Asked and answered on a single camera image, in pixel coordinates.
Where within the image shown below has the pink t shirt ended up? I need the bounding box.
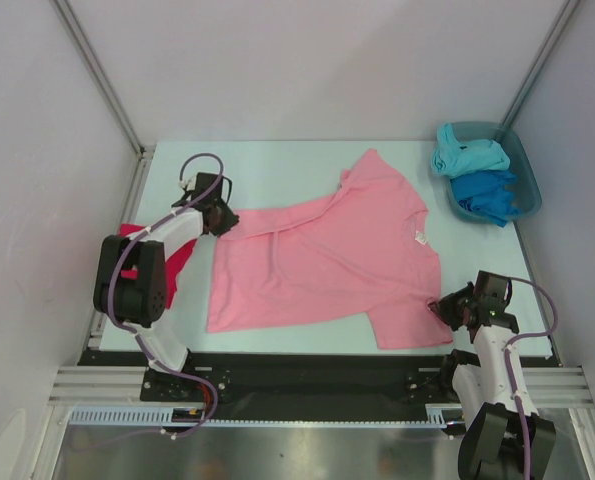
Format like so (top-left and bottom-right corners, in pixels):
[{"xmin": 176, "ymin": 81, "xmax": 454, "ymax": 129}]
[{"xmin": 207, "ymin": 149, "xmax": 452, "ymax": 350}]

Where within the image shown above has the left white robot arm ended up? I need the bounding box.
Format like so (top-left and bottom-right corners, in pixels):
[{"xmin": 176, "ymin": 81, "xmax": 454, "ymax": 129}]
[{"xmin": 93, "ymin": 172, "xmax": 239, "ymax": 400}]

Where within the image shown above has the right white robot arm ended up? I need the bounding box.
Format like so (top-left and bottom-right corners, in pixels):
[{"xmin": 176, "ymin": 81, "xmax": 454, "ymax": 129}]
[{"xmin": 428, "ymin": 271, "xmax": 556, "ymax": 479}]

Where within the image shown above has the red folded t shirt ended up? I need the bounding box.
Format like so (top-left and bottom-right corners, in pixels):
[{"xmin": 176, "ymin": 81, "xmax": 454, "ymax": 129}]
[{"xmin": 119, "ymin": 223, "xmax": 197, "ymax": 309}]

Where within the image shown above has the dark blue t shirt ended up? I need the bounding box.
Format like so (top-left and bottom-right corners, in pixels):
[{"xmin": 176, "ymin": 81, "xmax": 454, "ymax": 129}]
[{"xmin": 450, "ymin": 170, "xmax": 521, "ymax": 227}]

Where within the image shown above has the teal plastic bin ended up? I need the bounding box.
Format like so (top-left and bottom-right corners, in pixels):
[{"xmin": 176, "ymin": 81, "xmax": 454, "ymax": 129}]
[{"xmin": 439, "ymin": 121, "xmax": 542, "ymax": 224}]

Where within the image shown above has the light blue t shirt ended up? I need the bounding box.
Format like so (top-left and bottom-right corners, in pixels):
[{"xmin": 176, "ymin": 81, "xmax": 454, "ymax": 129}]
[{"xmin": 431, "ymin": 124, "xmax": 510, "ymax": 179}]

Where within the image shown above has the left aluminium frame post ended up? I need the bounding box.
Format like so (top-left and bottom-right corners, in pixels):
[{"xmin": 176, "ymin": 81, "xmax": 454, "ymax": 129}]
[{"xmin": 49, "ymin": 0, "xmax": 154, "ymax": 159}]

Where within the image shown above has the aluminium frame post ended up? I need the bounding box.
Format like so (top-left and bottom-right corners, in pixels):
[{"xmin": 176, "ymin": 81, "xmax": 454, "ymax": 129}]
[
  {"xmin": 501, "ymin": 0, "xmax": 585, "ymax": 129},
  {"xmin": 49, "ymin": 0, "xmax": 154, "ymax": 159}
]

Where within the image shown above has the light blue slotted cable duct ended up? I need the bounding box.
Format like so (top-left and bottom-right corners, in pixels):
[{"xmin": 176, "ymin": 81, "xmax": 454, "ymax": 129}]
[{"xmin": 69, "ymin": 403, "xmax": 451, "ymax": 428}]

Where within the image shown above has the right aluminium frame post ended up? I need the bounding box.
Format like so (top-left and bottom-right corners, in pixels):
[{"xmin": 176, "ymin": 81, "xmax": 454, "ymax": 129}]
[{"xmin": 501, "ymin": 0, "xmax": 585, "ymax": 129}]

